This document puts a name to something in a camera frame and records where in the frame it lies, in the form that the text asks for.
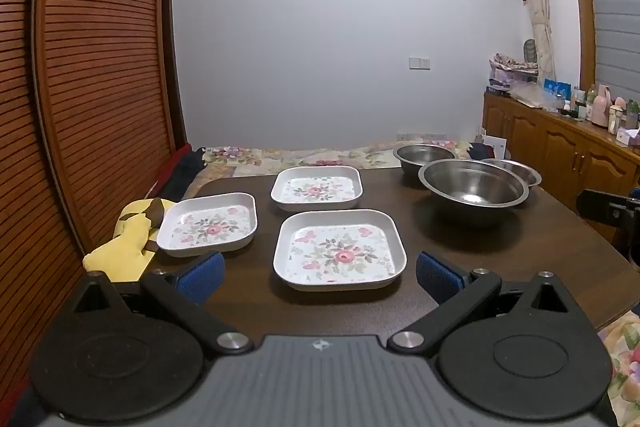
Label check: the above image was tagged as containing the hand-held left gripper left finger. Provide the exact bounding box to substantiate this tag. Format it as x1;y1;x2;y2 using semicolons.
74;251;253;354

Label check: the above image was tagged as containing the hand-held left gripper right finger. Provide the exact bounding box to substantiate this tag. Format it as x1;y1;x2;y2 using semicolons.
387;251;576;354

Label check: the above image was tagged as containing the floral square plate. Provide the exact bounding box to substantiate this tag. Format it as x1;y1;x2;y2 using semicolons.
156;193;258;258
272;209;407;292
270;167;363;212

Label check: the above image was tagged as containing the shallow wide-rim steel bowl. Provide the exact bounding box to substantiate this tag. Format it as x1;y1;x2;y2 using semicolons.
480;159;542;202

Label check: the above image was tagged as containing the large steel bowl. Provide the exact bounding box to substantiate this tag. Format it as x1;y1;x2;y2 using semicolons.
418;159;530;228

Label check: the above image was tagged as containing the deep steel bowl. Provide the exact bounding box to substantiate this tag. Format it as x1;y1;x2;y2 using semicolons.
392;144;457;182

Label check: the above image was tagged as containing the wooden cabinet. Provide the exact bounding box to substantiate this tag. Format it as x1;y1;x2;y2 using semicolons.
482;92;640;243

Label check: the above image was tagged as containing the yellow plush pillow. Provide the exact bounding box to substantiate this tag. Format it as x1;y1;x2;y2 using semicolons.
82;197;176;283

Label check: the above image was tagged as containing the pink-capped white bottle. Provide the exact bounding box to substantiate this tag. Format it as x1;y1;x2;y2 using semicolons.
607;104;626;136

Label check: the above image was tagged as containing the pink thermos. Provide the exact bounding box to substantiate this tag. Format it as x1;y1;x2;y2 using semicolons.
590;84;614;125

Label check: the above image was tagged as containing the floral bedspread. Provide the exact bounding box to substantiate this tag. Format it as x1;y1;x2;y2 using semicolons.
150;142;493;202

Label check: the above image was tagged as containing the cluster of small bottles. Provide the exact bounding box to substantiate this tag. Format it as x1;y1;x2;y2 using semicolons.
564;87;592;122

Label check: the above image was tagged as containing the red cloth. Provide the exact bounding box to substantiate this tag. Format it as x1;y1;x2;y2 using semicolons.
144;142;193;198

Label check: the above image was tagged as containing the white paper bag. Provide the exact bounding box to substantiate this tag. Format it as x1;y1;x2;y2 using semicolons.
481;133;508;160

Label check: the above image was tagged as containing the blue box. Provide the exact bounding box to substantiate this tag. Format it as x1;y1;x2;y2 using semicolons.
544;79;572;100

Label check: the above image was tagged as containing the clear plastic bag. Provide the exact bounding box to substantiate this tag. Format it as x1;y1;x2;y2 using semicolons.
510;84;561;112

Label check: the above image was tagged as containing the pile of printed cloth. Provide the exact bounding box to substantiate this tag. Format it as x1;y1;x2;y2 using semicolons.
489;53;538;88

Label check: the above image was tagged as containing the grey window blind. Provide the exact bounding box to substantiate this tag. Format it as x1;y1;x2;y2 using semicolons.
575;0;640;108

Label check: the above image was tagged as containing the wooden louvered wardrobe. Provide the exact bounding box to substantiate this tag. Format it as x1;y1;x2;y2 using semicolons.
0;0;176;408

